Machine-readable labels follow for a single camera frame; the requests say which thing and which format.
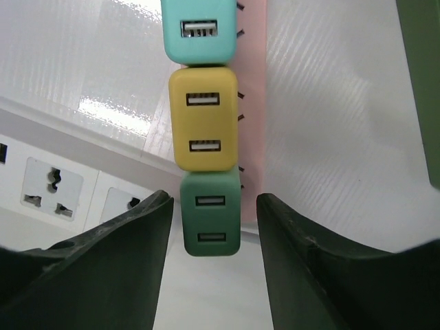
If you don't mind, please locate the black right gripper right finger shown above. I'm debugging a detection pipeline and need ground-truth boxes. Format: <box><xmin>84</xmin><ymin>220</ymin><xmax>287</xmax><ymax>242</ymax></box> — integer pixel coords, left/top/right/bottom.
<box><xmin>256</xmin><ymin>193</ymin><xmax>439</xmax><ymax>329</ymax></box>

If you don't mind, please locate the teal USB charger plug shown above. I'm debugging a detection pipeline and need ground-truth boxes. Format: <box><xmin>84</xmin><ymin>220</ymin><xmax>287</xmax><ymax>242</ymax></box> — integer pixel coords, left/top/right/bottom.
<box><xmin>161</xmin><ymin>0</ymin><xmax>237</xmax><ymax>66</ymax></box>

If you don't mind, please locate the pink power strip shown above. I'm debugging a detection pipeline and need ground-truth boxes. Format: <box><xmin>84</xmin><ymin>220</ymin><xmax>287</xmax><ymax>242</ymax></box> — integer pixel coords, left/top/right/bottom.
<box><xmin>180</xmin><ymin>0</ymin><xmax>268</xmax><ymax>226</ymax></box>

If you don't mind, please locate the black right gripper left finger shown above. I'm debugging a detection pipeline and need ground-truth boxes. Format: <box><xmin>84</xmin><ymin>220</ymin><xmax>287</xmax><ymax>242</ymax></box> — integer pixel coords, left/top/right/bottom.
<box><xmin>1</xmin><ymin>190</ymin><xmax>174</xmax><ymax>329</ymax></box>

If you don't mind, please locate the green power strip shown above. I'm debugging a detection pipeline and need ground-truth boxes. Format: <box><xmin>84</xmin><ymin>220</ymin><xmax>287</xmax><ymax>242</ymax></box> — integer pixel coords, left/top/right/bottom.
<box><xmin>396</xmin><ymin>1</ymin><xmax>439</xmax><ymax>189</ymax></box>

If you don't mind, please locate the white power strip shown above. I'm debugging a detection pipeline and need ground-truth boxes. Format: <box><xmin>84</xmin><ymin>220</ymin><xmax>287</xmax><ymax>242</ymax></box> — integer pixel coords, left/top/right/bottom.
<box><xmin>1</xmin><ymin>98</ymin><xmax>182</xmax><ymax>250</ymax></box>

